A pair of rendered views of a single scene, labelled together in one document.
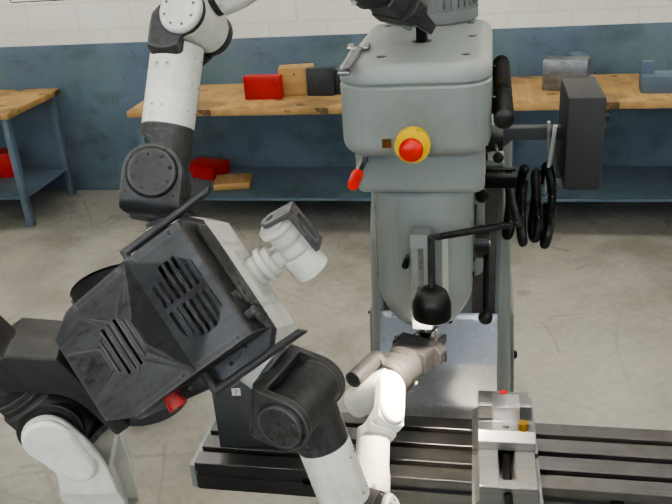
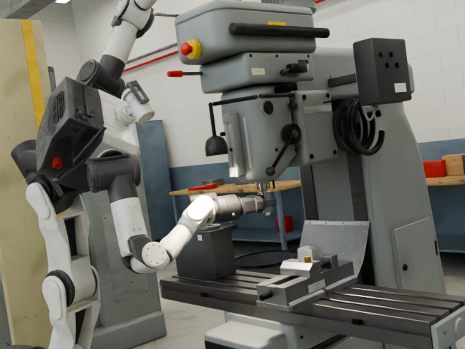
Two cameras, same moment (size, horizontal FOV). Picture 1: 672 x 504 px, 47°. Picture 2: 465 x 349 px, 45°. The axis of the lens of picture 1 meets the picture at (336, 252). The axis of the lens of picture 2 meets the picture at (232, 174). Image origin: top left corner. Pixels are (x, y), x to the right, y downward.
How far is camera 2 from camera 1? 1.46 m
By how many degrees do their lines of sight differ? 41
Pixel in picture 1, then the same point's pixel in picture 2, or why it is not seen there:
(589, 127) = (366, 59)
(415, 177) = (220, 79)
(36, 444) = (29, 195)
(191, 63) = (124, 30)
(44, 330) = not seen: hidden behind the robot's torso
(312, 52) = not seen: outside the picture
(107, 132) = not seen: hidden behind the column
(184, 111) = (115, 50)
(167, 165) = (92, 66)
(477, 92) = (216, 14)
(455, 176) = (235, 74)
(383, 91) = (182, 24)
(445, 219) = (243, 106)
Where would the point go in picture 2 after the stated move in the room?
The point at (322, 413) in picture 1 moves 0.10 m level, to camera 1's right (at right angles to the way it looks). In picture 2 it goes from (113, 176) to (136, 174)
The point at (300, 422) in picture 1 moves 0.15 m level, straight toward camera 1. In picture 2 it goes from (93, 172) to (53, 177)
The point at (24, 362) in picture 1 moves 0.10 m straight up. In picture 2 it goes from (30, 154) to (25, 126)
